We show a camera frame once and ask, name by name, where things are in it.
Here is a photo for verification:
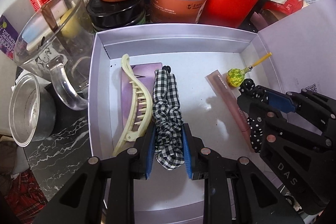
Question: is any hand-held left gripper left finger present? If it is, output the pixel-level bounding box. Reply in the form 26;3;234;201
33;124;158;224

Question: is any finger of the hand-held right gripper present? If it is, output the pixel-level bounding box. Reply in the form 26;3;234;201
266;90;336;139
238;97;334;151

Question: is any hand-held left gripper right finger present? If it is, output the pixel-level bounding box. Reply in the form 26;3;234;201
181;123;305;224

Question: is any black polka dot hair bow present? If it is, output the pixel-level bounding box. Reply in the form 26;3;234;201
238;78;269;153

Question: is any black white gingham hair clip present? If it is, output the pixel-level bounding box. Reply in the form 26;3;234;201
153;66;187;170

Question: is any green yellow lollipop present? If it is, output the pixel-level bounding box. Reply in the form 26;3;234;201
227;52;273;88

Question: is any cream hair claw clip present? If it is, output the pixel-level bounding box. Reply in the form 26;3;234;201
113;54;153;157

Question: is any pink lip gloss tube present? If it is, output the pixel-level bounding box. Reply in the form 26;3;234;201
205;69;256;152

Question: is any purple card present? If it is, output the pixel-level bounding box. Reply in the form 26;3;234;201
121;63;162;135

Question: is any white shallow box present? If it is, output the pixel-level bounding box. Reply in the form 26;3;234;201
88;0;336;224

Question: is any red packet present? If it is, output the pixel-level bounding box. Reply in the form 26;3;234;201
264;0;310;10

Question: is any glass mug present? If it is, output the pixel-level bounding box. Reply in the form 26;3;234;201
14;0;95;111

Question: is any metal cup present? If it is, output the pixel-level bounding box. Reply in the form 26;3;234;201
9;73;56;147

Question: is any red plaid cloth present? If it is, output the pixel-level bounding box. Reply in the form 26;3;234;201
5;170;49;211

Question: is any black lid green jar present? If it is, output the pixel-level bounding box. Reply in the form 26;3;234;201
87;0;146;31

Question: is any yellow round object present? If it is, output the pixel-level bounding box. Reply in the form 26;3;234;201
60;10;79;38

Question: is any brown stirring stick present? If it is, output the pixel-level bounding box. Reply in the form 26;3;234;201
42;5;63;37

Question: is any purple carton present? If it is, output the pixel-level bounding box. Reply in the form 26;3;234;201
0;15;19;60

